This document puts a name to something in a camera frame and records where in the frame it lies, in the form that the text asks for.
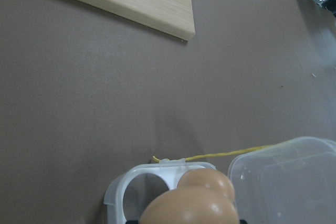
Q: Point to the brown egg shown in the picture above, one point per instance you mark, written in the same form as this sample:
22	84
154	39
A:
209	178
190	205

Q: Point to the clear plastic egg box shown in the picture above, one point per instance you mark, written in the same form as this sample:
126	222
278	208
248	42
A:
290	182

